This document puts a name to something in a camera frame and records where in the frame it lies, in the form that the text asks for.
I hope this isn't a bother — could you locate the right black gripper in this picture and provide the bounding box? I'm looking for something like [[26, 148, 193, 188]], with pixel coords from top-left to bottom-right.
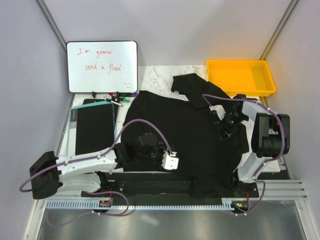
[[214, 112, 249, 141]]

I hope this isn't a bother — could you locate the black long sleeve shirt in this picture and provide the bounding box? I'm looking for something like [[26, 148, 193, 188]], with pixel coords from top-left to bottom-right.
[[121, 73, 249, 190]]

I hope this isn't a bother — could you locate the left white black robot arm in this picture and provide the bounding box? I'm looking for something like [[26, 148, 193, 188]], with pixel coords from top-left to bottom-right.
[[29, 132, 171, 200]]

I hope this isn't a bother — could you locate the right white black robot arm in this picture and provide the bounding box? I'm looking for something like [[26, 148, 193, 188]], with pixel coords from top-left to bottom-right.
[[209, 94, 291, 197]]

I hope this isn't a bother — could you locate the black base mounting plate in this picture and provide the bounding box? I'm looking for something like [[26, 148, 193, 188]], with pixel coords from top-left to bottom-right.
[[94, 171, 259, 204]]

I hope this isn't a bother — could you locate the yellow plastic bin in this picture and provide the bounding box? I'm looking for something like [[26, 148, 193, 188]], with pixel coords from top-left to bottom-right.
[[206, 59, 277, 97]]

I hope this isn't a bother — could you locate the teal and white packaging board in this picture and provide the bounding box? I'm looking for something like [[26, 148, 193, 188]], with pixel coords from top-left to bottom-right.
[[66, 99, 118, 155]]

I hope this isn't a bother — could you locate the black marker pen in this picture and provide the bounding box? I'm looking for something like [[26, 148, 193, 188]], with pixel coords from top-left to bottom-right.
[[105, 98, 123, 107]]

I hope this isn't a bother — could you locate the white whiteboard with red writing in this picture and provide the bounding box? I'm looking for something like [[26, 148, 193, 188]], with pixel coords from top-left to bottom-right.
[[66, 40, 138, 93]]

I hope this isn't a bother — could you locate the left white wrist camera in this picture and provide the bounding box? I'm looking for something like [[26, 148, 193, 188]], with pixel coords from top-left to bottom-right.
[[161, 151, 179, 171]]

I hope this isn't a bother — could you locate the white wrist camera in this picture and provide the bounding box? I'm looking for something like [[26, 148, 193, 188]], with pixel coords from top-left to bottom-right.
[[209, 105, 226, 120], [161, 151, 179, 171]]

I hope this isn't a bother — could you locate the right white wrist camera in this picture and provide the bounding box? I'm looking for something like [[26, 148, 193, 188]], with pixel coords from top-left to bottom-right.
[[209, 105, 226, 120]]

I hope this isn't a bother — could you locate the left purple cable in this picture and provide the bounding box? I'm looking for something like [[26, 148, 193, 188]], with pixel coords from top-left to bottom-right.
[[19, 118, 176, 227]]

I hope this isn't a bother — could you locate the purple cable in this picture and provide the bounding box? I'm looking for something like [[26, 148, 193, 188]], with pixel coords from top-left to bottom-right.
[[201, 93, 287, 216], [19, 118, 176, 227]]

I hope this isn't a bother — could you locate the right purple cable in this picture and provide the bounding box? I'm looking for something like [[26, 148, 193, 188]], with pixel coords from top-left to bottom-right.
[[201, 93, 287, 216]]

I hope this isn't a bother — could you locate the aluminium frame rail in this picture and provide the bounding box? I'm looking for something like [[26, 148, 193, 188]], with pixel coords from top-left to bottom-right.
[[49, 174, 305, 199]]

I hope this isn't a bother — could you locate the white slotted cable duct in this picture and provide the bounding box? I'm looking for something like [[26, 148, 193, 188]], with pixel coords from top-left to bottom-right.
[[45, 198, 250, 210]]

